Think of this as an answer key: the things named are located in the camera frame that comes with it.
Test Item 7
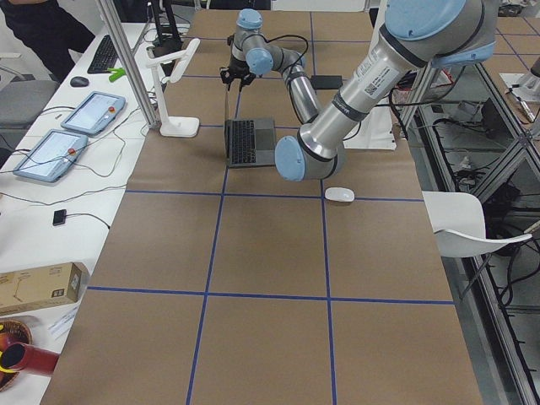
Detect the blue teach pendant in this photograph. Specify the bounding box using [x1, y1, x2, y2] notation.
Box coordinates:
[13, 130, 89, 183]
[61, 91, 126, 136]

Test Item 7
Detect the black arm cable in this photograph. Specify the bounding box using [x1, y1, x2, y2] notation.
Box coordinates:
[261, 35, 311, 68]

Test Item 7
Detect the far blue teach pendant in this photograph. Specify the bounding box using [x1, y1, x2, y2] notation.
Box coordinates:
[61, 91, 126, 136]

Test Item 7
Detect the black computer mouse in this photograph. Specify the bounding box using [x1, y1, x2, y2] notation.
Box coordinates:
[69, 76, 89, 88]

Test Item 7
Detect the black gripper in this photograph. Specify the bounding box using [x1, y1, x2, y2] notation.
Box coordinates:
[219, 62, 256, 87]

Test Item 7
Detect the green object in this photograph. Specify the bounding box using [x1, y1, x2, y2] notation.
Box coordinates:
[107, 67, 126, 83]

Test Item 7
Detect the white wireless mouse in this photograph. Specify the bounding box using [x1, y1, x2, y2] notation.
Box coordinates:
[324, 186, 355, 203]

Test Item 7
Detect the person in dark clothes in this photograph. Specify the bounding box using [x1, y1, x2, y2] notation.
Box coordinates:
[1, 1, 95, 82]

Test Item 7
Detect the small black device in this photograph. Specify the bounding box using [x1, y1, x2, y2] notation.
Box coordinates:
[52, 209, 68, 226]

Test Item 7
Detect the near blue teach pendant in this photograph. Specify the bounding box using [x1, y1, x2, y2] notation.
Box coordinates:
[13, 130, 89, 183]

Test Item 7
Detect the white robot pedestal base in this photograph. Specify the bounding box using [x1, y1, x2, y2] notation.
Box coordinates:
[344, 107, 397, 151]

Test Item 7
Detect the red cylinder object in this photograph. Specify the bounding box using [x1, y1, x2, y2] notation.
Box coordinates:
[1, 343, 60, 376]

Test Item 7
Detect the black mouse pad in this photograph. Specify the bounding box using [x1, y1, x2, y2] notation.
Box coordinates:
[310, 75, 343, 90]

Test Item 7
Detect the white chair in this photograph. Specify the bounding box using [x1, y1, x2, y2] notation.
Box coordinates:
[421, 191, 534, 296]

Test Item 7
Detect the cardboard box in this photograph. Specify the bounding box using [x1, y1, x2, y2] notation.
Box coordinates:
[1, 262, 89, 316]

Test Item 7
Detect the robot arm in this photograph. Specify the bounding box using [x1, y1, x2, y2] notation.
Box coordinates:
[220, 0, 499, 181]

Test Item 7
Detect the grey laptop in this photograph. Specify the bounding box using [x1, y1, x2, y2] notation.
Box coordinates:
[224, 89, 279, 170]

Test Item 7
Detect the wicker basket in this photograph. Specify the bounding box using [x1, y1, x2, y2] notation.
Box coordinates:
[0, 319, 33, 392]

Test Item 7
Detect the aluminium frame post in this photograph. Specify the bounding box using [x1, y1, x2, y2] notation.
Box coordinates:
[96, 0, 159, 129]

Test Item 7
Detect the black keyboard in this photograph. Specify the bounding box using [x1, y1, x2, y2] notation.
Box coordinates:
[87, 35, 118, 74]

